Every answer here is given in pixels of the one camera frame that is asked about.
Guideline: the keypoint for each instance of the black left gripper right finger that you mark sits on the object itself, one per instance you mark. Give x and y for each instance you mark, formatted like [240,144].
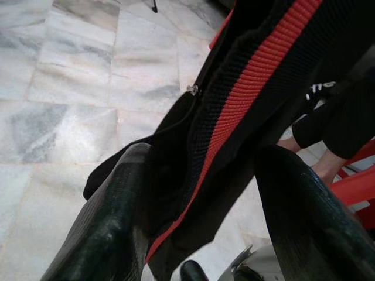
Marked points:
[316,234]

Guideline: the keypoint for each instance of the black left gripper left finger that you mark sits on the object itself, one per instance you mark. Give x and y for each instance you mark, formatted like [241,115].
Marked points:
[99,234]

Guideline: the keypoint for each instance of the black jacket red stripe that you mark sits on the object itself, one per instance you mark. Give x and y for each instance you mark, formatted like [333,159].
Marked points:
[243,87]

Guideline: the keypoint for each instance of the red plastic stool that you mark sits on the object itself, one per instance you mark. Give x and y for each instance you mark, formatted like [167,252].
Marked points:
[357,187]

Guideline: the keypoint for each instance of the person's bare foot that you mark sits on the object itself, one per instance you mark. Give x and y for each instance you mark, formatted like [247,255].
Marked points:
[288,145]
[325,167]

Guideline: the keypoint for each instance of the person's leg black trousers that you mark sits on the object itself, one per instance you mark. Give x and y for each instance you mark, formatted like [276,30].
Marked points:
[310,131]
[351,137]

